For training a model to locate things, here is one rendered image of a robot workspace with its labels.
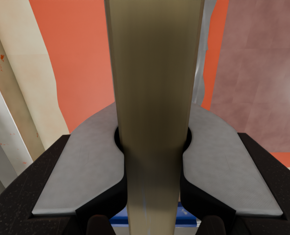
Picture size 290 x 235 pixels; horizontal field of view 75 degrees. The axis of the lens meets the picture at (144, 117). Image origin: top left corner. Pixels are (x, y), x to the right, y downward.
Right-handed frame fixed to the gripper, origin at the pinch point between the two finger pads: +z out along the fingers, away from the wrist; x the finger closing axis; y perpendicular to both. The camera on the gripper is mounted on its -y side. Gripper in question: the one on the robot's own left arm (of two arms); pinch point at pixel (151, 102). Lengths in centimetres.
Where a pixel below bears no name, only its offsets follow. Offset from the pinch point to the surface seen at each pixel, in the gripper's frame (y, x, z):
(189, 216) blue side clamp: 27.8, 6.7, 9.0
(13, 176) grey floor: 132, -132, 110
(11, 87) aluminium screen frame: 3.6, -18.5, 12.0
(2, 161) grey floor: 112, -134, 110
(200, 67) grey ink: 1.8, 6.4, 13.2
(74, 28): -3.2, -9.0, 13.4
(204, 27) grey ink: -2.9, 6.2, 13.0
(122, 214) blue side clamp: 27.4, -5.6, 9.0
